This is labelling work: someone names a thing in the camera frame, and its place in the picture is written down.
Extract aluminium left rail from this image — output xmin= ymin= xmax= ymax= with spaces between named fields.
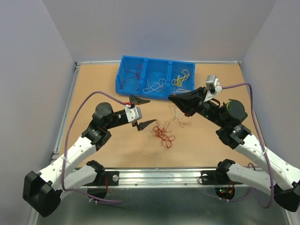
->
xmin=50 ymin=62 xmax=81 ymax=164

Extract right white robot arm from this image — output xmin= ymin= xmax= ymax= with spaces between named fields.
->
xmin=168 ymin=87 xmax=300 ymax=212

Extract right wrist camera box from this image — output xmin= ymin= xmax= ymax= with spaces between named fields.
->
xmin=206 ymin=75 xmax=222 ymax=95

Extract blue three-compartment bin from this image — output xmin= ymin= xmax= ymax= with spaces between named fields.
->
xmin=115 ymin=55 xmax=195 ymax=100

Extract aluminium rail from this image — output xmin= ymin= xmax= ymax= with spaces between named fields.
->
xmin=50 ymin=62 xmax=81 ymax=164
xmin=77 ymin=166 xmax=289 ymax=188

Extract aluminium front rail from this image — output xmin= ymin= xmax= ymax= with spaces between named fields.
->
xmin=77 ymin=166 xmax=289 ymax=188

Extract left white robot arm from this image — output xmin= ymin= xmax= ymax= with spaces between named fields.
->
xmin=22 ymin=95 xmax=153 ymax=217

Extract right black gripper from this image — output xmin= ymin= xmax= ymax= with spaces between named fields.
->
xmin=168 ymin=86 xmax=226 ymax=128

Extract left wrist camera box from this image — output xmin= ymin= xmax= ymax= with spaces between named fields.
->
xmin=124 ymin=106 xmax=143 ymax=123

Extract red wire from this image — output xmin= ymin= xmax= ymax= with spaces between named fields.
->
xmin=120 ymin=65 xmax=143 ymax=90

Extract wire bundle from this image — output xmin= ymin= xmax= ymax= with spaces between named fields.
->
xmin=151 ymin=119 xmax=176 ymax=149

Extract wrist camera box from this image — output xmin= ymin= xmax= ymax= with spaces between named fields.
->
xmin=206 ymin=75 xmax=222 ymax=95
xmin=124 ymin=106 xmax=143 ymax=123

